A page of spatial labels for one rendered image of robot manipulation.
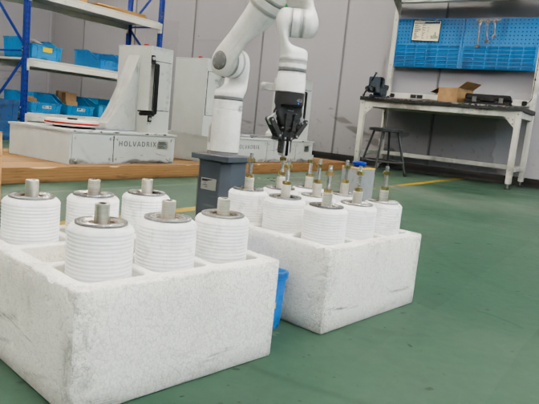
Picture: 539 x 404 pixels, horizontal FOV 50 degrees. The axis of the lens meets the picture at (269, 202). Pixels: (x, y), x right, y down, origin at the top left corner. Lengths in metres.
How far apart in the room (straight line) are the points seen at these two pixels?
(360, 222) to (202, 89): 2.91
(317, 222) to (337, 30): 6.16
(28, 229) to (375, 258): 0.72
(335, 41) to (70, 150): 4.63
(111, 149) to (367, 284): 2.36
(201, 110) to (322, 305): 3.03
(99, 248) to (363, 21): 6.48
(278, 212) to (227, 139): 0.55
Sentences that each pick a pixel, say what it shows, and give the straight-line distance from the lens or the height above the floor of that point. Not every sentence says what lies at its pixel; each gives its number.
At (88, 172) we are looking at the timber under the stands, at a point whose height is 0.04.
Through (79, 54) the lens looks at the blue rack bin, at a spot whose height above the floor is 0.94.
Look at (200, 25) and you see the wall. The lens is 8.53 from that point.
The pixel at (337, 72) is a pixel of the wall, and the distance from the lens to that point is 7.20.
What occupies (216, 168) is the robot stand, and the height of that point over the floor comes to 0.26.
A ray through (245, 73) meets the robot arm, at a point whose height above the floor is 0.56.
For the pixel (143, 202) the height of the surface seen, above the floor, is 0.24.
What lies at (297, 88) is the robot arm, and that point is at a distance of 1.44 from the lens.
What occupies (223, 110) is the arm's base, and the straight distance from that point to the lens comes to 1.77.
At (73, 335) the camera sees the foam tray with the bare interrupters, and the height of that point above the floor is 0.12.
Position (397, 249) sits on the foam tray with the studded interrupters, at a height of 0.15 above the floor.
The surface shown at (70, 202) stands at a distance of 1.11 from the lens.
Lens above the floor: 0.42
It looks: 8 degrees down
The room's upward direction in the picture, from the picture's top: 6 degrees clockwise
